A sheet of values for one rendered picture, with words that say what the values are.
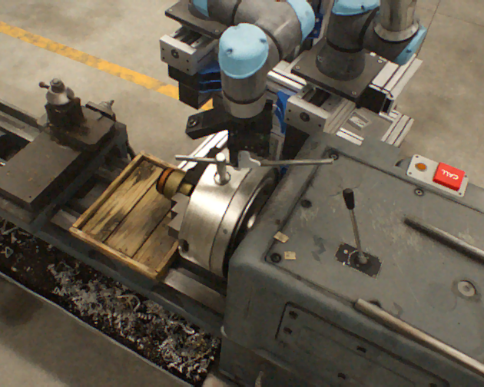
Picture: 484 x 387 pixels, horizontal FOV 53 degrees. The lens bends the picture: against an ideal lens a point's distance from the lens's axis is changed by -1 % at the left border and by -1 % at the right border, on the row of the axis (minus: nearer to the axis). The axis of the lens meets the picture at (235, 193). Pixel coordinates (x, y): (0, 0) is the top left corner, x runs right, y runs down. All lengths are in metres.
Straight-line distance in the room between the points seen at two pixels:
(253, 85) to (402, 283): 0.49
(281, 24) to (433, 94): 2.80
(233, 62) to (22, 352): 1.83
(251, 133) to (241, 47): 0.22
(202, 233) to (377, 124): 1.91
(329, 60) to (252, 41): 0.77
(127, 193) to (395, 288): 0.88
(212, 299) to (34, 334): 1.18
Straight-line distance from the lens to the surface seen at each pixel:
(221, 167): 1.06
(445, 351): 0.96
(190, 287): 1.37
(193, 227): 1.12
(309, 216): 1.05
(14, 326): 2.41
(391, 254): 1.04
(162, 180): 1.27
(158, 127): 2.99
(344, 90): 1.50
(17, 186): 1.53
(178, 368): 1.62
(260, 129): 0.91
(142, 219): 1.48
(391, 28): 1.35
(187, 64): 1.68
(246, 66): 0.76
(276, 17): 0.84
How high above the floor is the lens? 2.09
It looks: 52 degrees down
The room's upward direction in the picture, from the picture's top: 5 degrees clockwise
